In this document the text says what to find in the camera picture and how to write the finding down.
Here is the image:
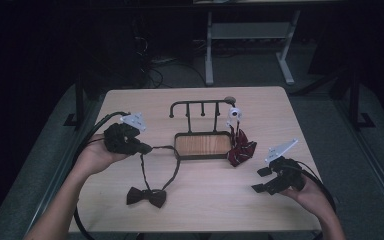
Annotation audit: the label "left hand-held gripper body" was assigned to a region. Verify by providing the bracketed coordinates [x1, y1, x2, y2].
[103, 112, 147, 155]

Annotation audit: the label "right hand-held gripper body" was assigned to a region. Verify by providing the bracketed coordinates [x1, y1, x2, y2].
[264, 138, 307, 197]

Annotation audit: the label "red striped bow tie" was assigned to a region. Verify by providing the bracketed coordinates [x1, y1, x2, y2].
[225, 107, 258, 168]

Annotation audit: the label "dark brown bow tie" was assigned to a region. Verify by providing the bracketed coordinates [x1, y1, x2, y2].
[125, 144, 182, 210]

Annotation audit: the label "black hook rack wooden tray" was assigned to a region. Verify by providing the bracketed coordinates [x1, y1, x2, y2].
[168, 99, 238, 161]

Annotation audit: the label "person's right hand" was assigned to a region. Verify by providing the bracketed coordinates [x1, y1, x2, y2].
[279, 175, 332, 216]

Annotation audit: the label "person's left hand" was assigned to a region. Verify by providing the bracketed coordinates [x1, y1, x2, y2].
[73, 133, 128, 177]

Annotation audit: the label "black metal stand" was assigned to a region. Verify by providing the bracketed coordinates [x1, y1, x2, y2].
[63, 71, 88, 128]
[347, 68, 377, 132]

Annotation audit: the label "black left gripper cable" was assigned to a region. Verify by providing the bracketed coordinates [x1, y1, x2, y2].
[72, 111, 132, 240]

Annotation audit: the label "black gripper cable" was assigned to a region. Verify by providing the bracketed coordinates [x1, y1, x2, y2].
[72, 111, 132, 240]
[288, 160, 338, 214]

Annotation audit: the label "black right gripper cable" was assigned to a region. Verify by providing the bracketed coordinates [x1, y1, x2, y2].
[288, 160, 338, 214]

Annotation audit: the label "black floor cables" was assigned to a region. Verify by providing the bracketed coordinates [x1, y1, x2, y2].
[131, 19, 208, 90]

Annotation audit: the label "grey metal floor rail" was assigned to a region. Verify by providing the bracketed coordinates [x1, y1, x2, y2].
[21, 98, 103, 240]
[333, 98, 384, 221]

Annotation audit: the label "grey metal desk frame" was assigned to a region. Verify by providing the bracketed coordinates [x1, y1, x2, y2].
[204, 9, 302, 87]

